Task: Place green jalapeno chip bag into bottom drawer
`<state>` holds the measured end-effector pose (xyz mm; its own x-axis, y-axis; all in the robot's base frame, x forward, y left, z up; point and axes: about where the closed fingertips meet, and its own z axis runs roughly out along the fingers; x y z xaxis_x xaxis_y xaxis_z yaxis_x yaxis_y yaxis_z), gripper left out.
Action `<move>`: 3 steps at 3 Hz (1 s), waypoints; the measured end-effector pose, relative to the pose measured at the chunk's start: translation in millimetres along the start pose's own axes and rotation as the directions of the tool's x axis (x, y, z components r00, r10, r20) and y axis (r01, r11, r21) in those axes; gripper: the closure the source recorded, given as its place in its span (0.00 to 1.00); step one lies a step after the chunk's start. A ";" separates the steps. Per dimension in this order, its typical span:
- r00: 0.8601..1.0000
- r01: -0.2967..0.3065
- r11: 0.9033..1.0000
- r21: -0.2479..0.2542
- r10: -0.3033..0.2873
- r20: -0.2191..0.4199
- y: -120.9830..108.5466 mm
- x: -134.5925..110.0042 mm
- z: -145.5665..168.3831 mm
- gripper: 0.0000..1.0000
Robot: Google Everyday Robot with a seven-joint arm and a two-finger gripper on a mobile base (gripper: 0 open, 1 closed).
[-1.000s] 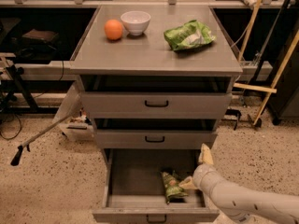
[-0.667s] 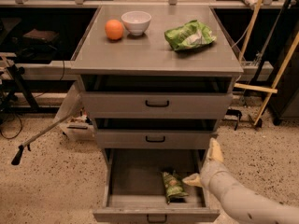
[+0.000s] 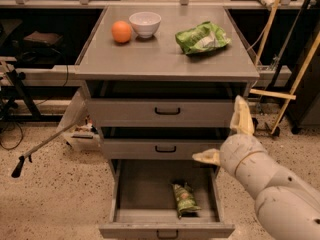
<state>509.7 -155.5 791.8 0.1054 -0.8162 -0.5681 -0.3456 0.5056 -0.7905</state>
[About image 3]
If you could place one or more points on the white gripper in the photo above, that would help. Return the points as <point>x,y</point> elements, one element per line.
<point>234,157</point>

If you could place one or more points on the green jalapeno chip bag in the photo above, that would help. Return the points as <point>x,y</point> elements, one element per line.
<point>185,200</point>

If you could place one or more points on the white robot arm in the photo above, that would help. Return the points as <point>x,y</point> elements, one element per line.
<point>286,206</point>

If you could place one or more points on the grey drawer cabinet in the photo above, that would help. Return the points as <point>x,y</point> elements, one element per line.
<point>159,58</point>

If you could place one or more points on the light green chip bag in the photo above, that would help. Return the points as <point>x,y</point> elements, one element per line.
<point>205,37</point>

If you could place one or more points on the grey bottom drawer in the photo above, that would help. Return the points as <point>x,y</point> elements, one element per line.
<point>143,204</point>

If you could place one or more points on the grey drawer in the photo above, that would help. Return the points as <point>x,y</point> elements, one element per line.
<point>143,204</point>
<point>156,143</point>
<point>162,104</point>

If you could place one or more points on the grey middle drawer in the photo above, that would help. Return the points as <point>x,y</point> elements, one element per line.
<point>156,143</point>

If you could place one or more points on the grey top drawer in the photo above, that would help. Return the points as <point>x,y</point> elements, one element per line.
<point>162,104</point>

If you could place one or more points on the white bowl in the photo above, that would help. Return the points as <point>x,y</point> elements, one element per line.
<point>145,24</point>

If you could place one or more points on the clear plastic storage box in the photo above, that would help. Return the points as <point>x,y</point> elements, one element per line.
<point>77,126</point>

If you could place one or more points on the orange fruit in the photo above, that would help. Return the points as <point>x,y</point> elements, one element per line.
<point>121,31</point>

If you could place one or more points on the dark box on shelf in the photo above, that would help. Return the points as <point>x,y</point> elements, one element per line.
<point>39,39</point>

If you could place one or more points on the grey stick with black handle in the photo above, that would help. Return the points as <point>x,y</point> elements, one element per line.
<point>27,155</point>

